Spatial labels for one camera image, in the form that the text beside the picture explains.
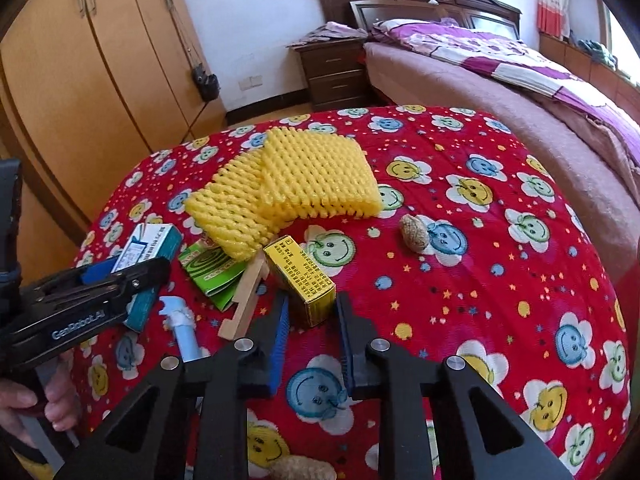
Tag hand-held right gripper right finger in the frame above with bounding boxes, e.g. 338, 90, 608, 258
336, 292, 576, 480

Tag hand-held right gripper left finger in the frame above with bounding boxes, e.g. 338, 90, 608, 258
52, 294, 292, 480

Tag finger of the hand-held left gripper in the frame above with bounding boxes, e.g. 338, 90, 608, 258
81, 260, 121, 286
75, 257, 172, 307

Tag teal and white box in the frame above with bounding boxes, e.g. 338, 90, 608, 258
111, 223, 182, 333

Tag yellow cardboard box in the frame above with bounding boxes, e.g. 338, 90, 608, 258
262, 235, 337, 328

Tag yellow foam fruit net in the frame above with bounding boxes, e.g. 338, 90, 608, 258
252, 127, 382, 221
185, 152, 281, 262

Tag person's left hand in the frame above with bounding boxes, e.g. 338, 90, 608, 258
0, 355, 82, 448

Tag wooden stick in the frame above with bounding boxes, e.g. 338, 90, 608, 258
217, 255, 271, 342

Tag light blue plastic tube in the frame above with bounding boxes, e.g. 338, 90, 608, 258
159, 296, 211, 363

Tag green flat box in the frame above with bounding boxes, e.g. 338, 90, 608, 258
178, 237, 249, 311

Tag peanut in shell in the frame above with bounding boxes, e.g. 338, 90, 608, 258
270, 455, 337, 480

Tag peanut shell far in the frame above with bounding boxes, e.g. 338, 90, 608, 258
400, 215, 430, 252

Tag wooden wardrobe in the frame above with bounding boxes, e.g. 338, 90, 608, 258
0, 0, 227, 241

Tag black hanging pouch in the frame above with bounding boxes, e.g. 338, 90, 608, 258
192, 65, 221, 102

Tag dark wooden nightstand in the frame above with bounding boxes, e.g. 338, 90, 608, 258
287, 37, 376, 113

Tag bed with pink sheet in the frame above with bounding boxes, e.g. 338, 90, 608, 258
362, 40, 640, 281

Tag pink folded clothes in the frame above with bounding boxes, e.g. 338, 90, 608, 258
295, 21, 371, 49

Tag purple patterned pillow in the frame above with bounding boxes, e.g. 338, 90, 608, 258
372, 19, 438, 37

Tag purple and white quilt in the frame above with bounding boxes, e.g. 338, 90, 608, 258
370, 19, 640, 161

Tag low wooden window cabinet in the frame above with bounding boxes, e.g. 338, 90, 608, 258
539, 32, 640, 106

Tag dark clothes pile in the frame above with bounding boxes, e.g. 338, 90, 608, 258
577, 39, 619, 69

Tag wooden framed window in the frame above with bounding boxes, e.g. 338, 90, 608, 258
597, 0, 640, 78

